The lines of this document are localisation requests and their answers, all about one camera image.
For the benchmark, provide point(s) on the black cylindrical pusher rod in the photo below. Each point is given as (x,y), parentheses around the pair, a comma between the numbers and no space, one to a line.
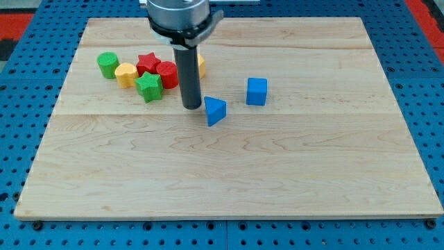
(188,76)

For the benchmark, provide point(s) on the blue cube block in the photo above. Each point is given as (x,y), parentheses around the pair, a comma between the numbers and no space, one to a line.
(257,90)

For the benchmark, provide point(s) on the blue triangle block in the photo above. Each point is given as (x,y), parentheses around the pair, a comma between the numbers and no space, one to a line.
(216,110)

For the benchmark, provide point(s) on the yellow block behind rod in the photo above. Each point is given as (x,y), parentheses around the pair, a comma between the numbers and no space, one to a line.
(201,66)

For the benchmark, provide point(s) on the red cylinder block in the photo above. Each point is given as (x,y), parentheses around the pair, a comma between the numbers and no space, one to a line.
(169,74)

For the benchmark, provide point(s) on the red star block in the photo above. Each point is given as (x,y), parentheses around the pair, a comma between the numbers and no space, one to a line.
(147,63)

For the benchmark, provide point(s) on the green star block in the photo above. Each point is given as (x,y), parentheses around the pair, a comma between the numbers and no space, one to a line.
(149,86)

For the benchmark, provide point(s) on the yellow heart block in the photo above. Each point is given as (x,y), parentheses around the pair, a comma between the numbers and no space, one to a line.
(126,74)

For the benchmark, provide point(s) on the green cylinder block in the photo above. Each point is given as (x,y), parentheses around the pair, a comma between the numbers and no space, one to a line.
(108,62)

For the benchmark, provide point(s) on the light wooden board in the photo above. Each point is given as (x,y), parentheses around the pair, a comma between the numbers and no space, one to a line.
(330,143)

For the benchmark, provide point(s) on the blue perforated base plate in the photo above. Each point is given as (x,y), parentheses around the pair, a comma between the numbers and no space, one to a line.
(34,74)

